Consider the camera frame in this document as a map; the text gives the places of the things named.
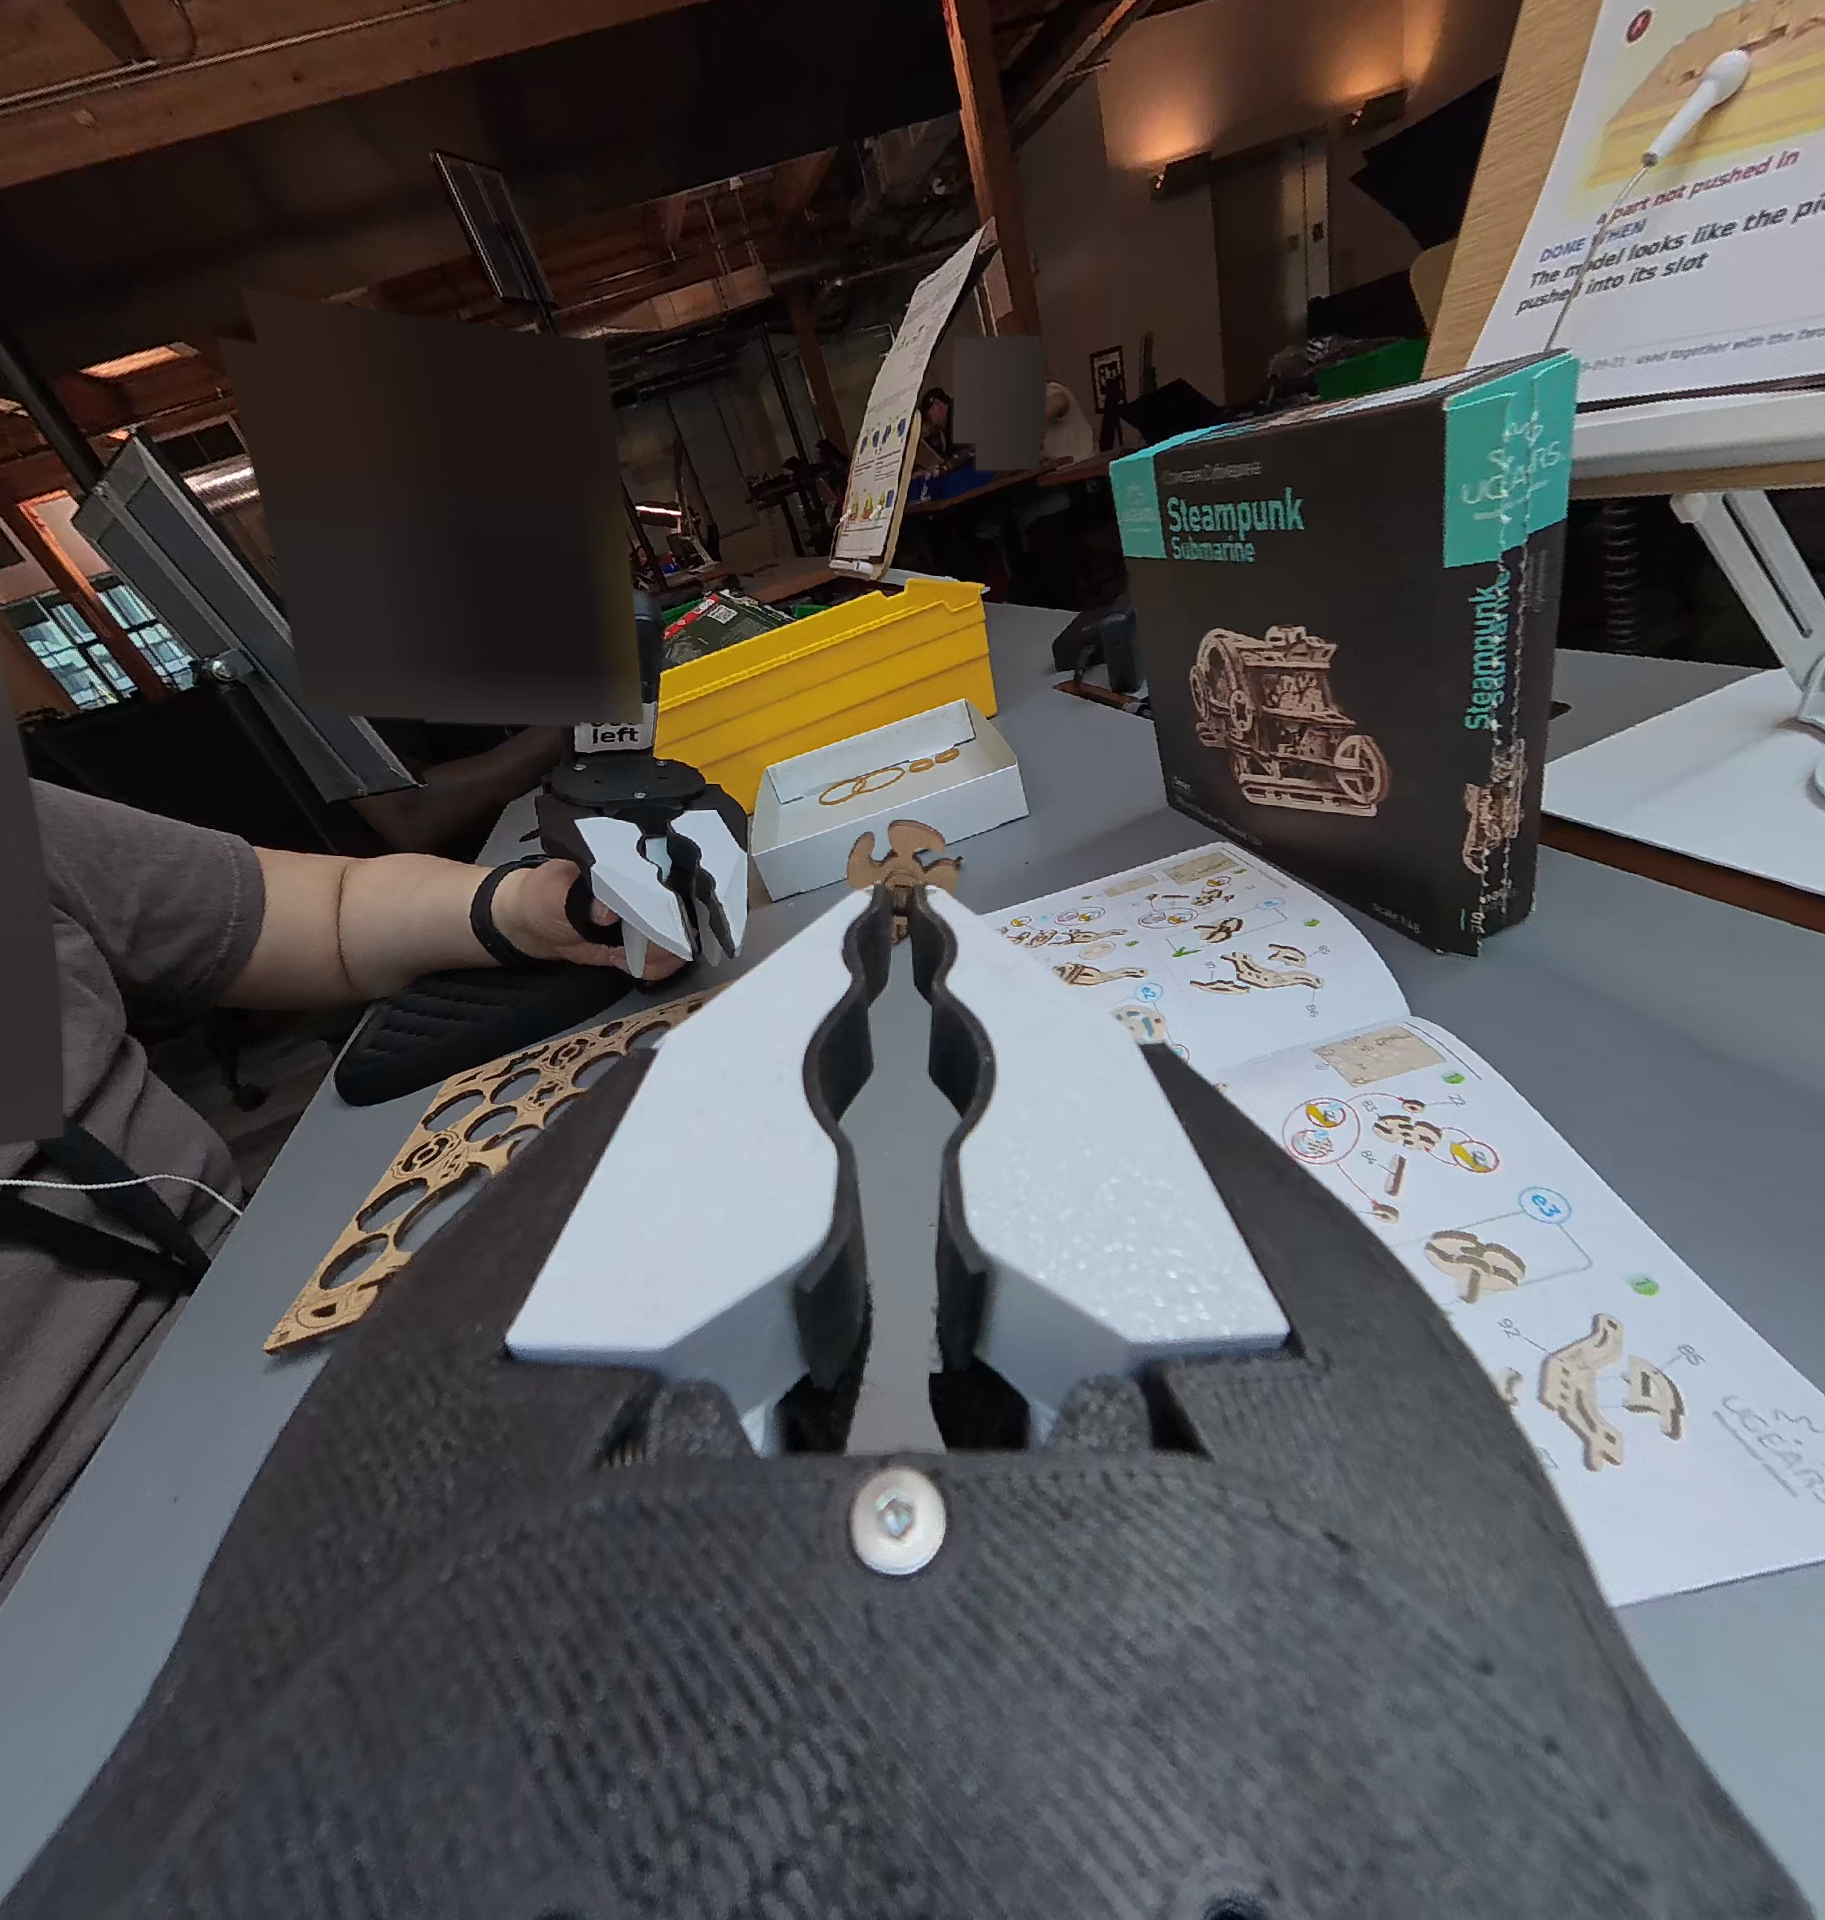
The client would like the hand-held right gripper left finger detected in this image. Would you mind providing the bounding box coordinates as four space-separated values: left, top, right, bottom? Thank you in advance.
504 887 890 1457

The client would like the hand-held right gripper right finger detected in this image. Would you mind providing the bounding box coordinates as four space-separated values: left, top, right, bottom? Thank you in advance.
910 887 1293 1416

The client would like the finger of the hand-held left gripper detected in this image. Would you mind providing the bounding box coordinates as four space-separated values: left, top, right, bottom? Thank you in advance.
575 813 698 961
675 832 748 965

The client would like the small wooden propeller part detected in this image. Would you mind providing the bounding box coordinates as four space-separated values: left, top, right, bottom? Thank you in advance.
848 821 962 946

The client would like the plywood parts sheet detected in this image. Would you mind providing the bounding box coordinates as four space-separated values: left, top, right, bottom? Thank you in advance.
265 990 734 1355

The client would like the another person's forearm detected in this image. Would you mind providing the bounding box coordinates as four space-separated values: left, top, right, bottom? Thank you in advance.
354 720 572 858

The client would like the person's left forearm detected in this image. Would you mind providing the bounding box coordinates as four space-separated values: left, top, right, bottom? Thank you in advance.
252 843 514 1006

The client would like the black model kit box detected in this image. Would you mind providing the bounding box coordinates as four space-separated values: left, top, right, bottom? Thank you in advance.
1111 350 1577 958

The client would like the person's left hand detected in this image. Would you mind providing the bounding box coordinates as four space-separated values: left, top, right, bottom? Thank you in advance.
495 863 630 968

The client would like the white cardboard tray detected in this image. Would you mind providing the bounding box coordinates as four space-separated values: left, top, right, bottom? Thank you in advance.
753 700 1030 904

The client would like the cluster of yellow rubber bands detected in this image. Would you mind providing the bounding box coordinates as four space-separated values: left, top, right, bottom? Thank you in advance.
819 752 962 807

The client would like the green printed box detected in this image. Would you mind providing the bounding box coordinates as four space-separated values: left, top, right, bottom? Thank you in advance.
660 590 805 670

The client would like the yellow plastic bin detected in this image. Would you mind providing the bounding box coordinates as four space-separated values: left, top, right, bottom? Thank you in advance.
654 584 1000 813

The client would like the black quilted wrist rest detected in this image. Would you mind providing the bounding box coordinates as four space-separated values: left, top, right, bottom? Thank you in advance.
337 968 638 1111

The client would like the grey monitor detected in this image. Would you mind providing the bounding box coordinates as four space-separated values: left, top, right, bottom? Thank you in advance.
76 433 423 803

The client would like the white instruction booklet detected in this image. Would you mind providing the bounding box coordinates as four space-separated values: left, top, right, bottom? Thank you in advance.
987 843 1825 1609

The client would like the green plastic bin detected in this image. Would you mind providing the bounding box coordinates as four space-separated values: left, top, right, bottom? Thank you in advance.
1311 338 1431 402

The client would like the black strap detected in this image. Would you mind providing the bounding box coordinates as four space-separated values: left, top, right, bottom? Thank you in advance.
0 1124 213 1296

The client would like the hanging metal frame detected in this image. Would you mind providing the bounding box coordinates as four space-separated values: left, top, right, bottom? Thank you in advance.
431 148 562 324

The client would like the thin white cable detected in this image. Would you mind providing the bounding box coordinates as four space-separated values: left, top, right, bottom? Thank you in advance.
0 1171 247 1214

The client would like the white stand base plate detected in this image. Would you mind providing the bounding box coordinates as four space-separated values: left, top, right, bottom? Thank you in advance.
1543 660 1825 948

